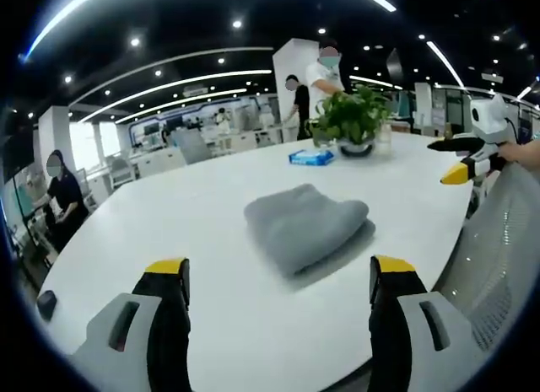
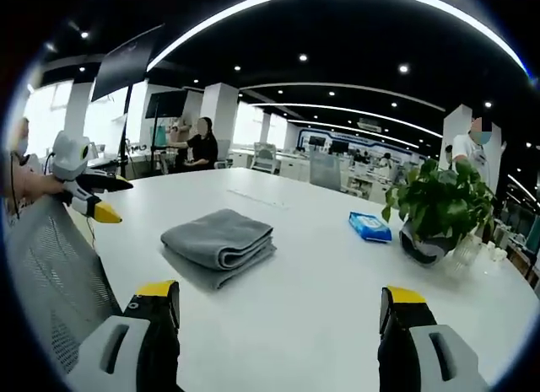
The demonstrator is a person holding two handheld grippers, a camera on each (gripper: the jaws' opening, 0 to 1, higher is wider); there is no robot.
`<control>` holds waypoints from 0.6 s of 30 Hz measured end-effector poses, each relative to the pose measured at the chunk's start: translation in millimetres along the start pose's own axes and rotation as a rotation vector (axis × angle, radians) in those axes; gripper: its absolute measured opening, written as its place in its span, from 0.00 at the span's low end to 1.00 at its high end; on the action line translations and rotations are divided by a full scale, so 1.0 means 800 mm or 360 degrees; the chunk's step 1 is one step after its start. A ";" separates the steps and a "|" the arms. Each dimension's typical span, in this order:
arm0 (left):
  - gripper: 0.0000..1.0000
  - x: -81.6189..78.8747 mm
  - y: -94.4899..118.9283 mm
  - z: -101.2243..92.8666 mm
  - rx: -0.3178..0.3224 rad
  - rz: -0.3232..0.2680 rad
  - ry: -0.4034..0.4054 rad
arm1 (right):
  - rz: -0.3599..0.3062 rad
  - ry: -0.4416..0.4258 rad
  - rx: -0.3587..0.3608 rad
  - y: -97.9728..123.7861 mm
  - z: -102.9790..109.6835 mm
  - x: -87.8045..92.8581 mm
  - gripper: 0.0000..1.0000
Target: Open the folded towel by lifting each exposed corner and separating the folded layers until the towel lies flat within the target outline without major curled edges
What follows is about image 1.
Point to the grey towel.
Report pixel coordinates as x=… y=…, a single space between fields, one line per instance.
x=306 y=227

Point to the person's right hand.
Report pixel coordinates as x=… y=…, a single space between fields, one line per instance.
x=516 y=152

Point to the clear glass jar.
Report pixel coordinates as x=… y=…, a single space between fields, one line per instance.
x=383 y=137

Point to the small black case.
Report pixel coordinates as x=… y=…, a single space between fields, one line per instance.
x=46 y=304

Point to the white mesh office chair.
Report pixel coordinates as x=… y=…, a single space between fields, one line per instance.
x=489 y=257

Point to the green potted plant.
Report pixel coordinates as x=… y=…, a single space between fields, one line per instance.
x=352 y=122

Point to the blue wet wipes packet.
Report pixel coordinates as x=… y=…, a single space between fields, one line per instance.
x=311 y=157

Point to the grey office chair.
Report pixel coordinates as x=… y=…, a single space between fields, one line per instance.
x=190 y=145

